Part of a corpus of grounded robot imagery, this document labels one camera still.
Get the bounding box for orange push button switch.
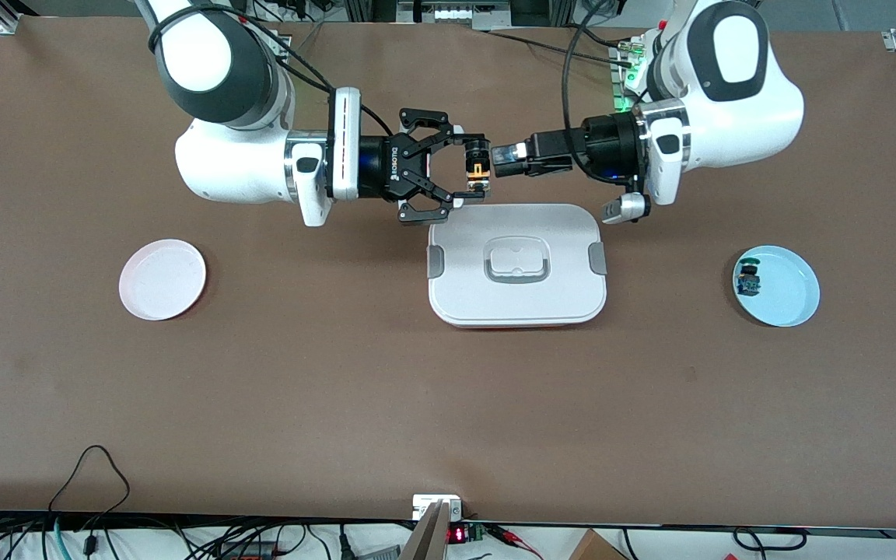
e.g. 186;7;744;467
463;138;492;194

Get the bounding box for white lunch box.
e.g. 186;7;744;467
426;204;608;329

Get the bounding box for small white box device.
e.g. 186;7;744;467
412;495;463;520

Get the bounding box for brown cardboard box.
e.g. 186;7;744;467
569;529;628;560

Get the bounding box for light blue round plate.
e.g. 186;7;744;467
732;245;821;327

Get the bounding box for pink round plate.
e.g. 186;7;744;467
118;239;208;322

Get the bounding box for grey aluminium profile bar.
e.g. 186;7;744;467
400;500;453;560

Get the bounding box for red clip test leads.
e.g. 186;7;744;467
487;524;544;560

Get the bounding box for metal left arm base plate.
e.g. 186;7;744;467
610;39;655;114

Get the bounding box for black cable to base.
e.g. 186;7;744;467
479;23;637;68

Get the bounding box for silver extrusion frame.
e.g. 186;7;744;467
397;0;513;30

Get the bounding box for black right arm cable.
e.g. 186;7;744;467
149;2;396;141

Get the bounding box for thin black looped cable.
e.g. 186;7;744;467
47;445;131;557

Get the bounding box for black coiled cable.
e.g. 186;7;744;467
732;527;808;552

